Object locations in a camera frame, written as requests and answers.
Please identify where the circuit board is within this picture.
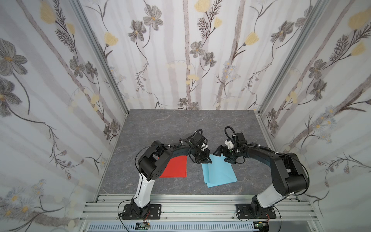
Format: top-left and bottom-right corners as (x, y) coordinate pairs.
(253, 221), (269, 232)
(135, 222), (150, 230)

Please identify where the right circuit board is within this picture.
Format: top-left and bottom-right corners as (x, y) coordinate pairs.
(253, 221), (269, 232)

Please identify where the red paper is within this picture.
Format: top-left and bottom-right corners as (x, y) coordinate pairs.
(160, 156), (187, 178)

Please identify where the light blue paper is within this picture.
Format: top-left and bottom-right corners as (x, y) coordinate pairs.
(202, 164), (213, 188)
(208, 155), (237, 187)

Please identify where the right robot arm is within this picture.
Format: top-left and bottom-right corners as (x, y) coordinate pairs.
(214, 126), (310, 218)

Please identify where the light blue paper top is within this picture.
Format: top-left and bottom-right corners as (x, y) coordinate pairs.
(202, 164), (213, 188)

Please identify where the left circuit board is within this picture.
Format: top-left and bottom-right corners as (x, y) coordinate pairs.
(135, 222), (150, 230)

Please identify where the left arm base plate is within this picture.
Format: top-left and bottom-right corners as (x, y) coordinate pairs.
(119, 204), (162, 220)

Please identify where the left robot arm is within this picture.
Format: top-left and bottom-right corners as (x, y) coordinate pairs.
(118, 129), (212, 219)

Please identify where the left corner aluminium post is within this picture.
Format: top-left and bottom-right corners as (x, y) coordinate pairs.
(69, 0), (129, 116)

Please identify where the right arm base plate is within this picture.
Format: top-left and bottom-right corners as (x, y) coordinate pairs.
(235, 204), (277, 219)

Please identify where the corner aluminium post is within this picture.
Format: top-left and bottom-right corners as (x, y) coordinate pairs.
(69, 0), (129, 116)
(257, 0), (329, 116)

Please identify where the right corner aluminium post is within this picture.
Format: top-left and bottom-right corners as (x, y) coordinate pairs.
(257, 0), (329, 116)

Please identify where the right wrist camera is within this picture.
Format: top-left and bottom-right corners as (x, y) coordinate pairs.
(225, 139), (234, 150)

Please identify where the aluminium front rail frame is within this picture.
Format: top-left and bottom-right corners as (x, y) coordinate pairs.
(76, 194), (323, 232)

